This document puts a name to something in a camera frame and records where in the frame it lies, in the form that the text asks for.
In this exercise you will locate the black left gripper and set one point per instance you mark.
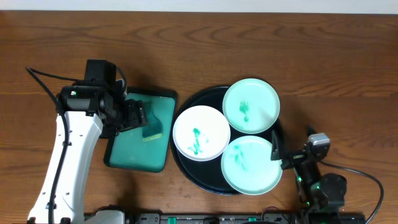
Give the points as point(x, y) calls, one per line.
point(134, 112)

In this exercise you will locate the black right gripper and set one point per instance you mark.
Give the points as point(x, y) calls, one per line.
point(288, 158)

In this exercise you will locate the green scouring sponge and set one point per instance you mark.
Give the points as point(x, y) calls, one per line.
point(153, 129)

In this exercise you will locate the mint plate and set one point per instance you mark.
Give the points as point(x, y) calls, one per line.
point(247, 166)
point(251, 106)

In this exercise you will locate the white plate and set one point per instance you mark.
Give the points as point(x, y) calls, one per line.
point(201, 133)

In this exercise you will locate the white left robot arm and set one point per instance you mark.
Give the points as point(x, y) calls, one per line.
point(87, 110)

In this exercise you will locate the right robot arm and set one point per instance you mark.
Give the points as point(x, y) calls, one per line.
point(323, 194)

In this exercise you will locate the black rectangular soapy water tray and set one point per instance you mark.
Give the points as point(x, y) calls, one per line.
point(128, 150)

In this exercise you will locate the round black serving tray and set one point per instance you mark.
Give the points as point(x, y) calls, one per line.
point(208, 174)

